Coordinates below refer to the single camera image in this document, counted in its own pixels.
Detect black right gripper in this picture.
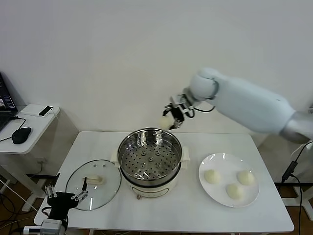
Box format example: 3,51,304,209
162,104,186,130

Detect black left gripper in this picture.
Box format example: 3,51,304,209
45,172,89,222

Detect white steamed baozi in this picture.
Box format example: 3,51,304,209
204,170,222,185
158,117,173,130
225,183,245,200
236,170,255,186

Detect glass lid with cream handle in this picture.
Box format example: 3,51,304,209
65,159,122,211

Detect perforated steel steamer basket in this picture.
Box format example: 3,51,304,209
117,127,183,187

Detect white side table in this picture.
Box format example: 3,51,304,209
0,104,61,212
281,141,313,216

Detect black computer mouse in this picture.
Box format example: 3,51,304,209
12,127,32,144

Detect round white plate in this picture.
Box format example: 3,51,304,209
198,153,260,208

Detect cream electric cooker pot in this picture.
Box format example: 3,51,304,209
110,145,191,200

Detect small black white device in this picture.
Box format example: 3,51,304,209
39,106,54,117

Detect flat white box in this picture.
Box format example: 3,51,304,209
21,104,59,118

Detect black laptop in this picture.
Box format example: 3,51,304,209
0,71,19,133

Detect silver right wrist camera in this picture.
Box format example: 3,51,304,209
170,94,196,113

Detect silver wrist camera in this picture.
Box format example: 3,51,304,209
170,94,196,113
23,219,67,235

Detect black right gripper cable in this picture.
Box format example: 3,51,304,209
189,106,216,118

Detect thin left gripper cable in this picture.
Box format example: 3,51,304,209
41,207,69,227

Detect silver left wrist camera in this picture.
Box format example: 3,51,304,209
23,219,67,235

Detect long white cable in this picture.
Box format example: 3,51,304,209
0,180,40,213

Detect tangled black cable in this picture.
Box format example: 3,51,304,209
0,194,15,216

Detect black mouse cable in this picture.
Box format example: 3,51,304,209
11,117,27,130

